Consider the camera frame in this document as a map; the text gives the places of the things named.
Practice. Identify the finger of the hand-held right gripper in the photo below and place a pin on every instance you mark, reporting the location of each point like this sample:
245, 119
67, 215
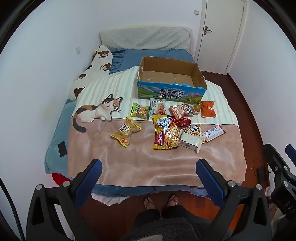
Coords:
291, 151
274, 156

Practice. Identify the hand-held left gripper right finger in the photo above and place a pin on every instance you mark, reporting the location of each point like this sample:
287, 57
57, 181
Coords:
210, 183

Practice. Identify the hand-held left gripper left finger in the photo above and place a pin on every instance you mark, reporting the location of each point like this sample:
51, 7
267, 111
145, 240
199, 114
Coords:
89, 183

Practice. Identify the yellow panda snack packet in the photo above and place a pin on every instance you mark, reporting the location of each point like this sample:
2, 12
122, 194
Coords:
193, 130

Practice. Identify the dark red snack packet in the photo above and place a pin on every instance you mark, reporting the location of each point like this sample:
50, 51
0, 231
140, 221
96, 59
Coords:
184, 121

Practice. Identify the blue printed cardboard box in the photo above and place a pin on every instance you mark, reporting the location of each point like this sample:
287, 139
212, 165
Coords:
171, 92

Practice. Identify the white cloth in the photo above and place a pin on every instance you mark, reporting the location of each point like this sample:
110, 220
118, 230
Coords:
108, 199

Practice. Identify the red object under bed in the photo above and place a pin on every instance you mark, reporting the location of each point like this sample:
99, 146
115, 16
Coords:
59, 179

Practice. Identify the person's right foot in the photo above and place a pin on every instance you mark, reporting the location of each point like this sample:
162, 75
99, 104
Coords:
172, 200

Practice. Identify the person's foot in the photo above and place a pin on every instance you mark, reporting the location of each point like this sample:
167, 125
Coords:
172, 200
149, 203

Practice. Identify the black phone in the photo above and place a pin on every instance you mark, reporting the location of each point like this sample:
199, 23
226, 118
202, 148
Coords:
62, 150

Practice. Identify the cat print blanket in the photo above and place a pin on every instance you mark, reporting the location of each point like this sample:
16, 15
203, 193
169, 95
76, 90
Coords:
129, 162

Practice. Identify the white wrapped snack packet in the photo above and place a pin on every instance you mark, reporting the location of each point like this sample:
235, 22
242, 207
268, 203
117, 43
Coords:
189, 141

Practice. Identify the red white flat packet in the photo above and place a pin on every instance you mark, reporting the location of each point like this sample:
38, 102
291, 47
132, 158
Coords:
212, 134

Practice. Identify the clear noodle snack packet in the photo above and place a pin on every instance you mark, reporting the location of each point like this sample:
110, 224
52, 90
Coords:
172, 136

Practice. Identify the yellow pastry packet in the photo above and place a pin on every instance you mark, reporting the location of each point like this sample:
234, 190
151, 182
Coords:
124, 132

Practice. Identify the person's left foot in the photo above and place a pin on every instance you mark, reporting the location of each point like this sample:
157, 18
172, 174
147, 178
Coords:
149, 203

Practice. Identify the yellow red noodle packet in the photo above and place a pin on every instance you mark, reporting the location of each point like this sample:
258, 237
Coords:
158, 136

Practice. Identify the plain orange snack packet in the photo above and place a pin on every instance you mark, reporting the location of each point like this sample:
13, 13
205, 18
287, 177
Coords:
208, 109

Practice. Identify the orange jelly cup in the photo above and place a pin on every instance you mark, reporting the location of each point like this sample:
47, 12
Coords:
197, 108

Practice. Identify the orange panda snack packet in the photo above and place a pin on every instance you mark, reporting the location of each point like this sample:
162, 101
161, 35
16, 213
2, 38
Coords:
181, 110

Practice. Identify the green snack packet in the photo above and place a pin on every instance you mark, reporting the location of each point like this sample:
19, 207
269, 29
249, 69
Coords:
138, 111

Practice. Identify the white dog print snack packet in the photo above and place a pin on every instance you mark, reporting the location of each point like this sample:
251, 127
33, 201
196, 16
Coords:
158, 107

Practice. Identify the bear print pillow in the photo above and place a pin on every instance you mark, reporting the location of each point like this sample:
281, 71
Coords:
99, 60

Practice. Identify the blue frilled pillow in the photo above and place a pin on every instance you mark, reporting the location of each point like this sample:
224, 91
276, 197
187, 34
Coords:
118, 61

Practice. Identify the white door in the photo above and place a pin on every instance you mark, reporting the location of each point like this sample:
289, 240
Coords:
219, 34

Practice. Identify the grey headboard cushion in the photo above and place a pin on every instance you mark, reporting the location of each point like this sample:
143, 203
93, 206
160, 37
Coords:
143, 38

